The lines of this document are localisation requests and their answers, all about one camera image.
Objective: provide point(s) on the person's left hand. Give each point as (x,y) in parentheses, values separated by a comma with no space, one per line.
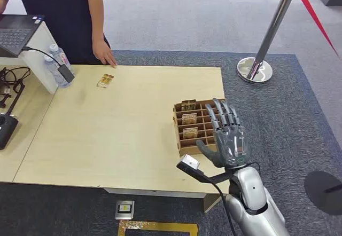
(103,52)

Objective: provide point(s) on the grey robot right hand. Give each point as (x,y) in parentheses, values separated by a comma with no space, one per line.
(231,142)

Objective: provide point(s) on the person's left forearm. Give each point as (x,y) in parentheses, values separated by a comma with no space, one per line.
(94,11)

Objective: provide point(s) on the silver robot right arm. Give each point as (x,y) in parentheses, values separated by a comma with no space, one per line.
(251,199)

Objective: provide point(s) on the person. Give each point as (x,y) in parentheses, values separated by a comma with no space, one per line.
(61,18)

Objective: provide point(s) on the black power adapter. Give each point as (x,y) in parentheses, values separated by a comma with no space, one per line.
(66,73)

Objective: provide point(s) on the clear water bottle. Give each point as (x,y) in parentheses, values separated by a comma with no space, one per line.
(63,57)
(54,73)

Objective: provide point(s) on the chrome stanchion base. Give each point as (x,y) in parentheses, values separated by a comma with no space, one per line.
(263,73)

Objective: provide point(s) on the white laptop stand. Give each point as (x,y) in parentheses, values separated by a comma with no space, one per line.
(40,61)

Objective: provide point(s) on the dark laptop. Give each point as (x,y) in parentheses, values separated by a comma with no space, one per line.
(16,32)

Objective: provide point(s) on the yellow floor tape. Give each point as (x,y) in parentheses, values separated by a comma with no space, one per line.
(160,225)

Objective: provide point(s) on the black round floor base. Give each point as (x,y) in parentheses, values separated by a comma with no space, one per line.
(320,192)

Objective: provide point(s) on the black desk device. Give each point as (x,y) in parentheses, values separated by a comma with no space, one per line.
(7,130)

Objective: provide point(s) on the silver floor socket plate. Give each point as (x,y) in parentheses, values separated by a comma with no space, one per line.
(124,209)

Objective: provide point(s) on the short red barrier belt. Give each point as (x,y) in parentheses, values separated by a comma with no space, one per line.
(312,15)

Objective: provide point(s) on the black camera bracket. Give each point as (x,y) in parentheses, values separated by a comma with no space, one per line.
(203,177)

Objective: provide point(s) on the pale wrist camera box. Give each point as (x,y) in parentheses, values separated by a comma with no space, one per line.
(191,162)

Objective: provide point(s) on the chrome stanchion post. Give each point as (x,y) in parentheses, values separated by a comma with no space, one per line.
(272,29)

